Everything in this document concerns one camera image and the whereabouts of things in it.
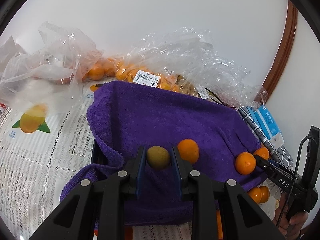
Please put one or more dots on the clear plastic bag of oranges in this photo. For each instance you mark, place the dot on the clear plastic bag of oranges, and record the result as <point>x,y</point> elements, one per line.
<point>182,61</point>

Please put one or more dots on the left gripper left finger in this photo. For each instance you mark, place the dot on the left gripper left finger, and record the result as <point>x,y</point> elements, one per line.
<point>135,169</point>

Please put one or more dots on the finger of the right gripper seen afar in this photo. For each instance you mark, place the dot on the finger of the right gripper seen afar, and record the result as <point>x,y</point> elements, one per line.
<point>277,173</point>

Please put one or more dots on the yellow green small fruit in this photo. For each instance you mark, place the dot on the yellow green small fruit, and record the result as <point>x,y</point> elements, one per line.
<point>158,157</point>

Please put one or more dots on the person's right hand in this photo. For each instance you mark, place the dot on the person's right hand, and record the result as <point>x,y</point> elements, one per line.
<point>290,229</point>

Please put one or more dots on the grey checked folded cushion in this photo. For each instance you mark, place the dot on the grey checked folded cushion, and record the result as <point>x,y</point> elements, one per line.
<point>280,155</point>

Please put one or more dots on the brown wooden door frame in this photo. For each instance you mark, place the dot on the brown wooden door frame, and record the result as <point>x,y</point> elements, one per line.
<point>284,50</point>

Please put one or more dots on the oval orange kumquat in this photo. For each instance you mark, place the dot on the oval orange kumquat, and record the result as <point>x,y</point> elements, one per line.
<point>256,194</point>

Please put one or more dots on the round orange kumquat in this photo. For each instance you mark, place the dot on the round orange kumquat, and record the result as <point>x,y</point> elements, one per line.
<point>262,152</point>

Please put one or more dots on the white translucent plastic bag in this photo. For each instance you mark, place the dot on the white translucent plastic bag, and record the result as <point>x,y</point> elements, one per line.
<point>51,76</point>

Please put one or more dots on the large orange mandarin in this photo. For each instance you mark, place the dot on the large orange mandarin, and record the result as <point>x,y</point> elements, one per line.
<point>245,163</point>

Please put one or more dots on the medium orange mandarin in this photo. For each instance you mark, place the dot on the medium orange mandarin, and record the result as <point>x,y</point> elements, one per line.
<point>189,150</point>

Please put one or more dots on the blue white tissue pack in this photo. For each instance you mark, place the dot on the blue white tissue pack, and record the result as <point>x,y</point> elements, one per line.
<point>269,126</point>

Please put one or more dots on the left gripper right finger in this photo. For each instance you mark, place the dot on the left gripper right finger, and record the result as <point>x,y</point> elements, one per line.
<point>181,169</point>

